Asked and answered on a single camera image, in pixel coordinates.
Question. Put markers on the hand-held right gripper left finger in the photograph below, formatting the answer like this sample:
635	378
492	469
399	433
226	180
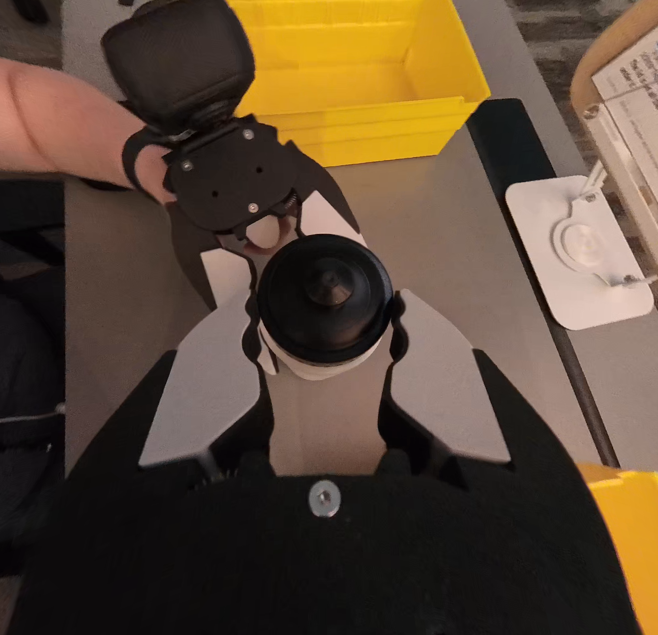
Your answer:
206	398

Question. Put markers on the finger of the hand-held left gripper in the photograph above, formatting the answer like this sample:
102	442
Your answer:
226	275
331	229

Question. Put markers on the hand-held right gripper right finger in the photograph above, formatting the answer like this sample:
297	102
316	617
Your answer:
447	388

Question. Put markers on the black bottle lid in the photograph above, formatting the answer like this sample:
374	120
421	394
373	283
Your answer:
324	301

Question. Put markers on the white plastic bottle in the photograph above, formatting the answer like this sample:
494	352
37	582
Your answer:
329	372

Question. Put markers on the yellow plastic bin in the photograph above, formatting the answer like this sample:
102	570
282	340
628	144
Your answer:
452	69
632	553

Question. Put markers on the person's left forearm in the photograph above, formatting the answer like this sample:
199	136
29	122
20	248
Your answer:
62	116

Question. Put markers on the person's left hand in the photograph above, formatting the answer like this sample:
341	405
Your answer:
156	177

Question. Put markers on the black wristband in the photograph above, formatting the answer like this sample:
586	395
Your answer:
129	162

